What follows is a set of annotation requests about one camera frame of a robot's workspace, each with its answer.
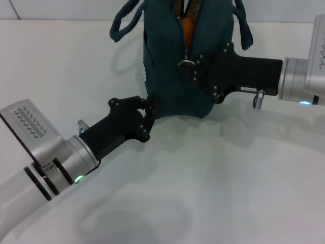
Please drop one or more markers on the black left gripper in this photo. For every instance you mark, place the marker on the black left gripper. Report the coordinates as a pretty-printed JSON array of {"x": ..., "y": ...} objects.
[{"x": 116, "y": 124}]

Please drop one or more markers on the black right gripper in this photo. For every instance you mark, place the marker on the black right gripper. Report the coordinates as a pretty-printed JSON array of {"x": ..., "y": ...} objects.
[{"x": 238, "y": 71}]

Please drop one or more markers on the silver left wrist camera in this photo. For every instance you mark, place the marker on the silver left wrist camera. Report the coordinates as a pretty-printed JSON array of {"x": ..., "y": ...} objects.
[{"x": 30, "y": 127}]

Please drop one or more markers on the dark teal insulated bag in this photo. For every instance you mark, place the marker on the dark teal insulated bag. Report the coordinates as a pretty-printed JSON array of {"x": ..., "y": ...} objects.
[{"x": 175, "y": 84}]

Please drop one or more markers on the yellow orange pear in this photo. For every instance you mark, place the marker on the yellow orange pear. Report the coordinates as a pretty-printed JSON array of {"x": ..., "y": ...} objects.
[{"x": 187, "y": 30}]

